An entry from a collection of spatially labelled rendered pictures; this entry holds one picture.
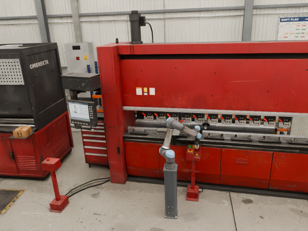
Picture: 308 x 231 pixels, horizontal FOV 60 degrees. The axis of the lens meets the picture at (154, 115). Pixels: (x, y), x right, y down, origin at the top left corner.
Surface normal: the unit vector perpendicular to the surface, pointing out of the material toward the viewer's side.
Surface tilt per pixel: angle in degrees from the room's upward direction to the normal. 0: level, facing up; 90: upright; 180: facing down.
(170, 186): 90
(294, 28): 90
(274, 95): 90
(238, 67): 90
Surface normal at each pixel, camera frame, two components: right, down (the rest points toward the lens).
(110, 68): -0.23, 0.34
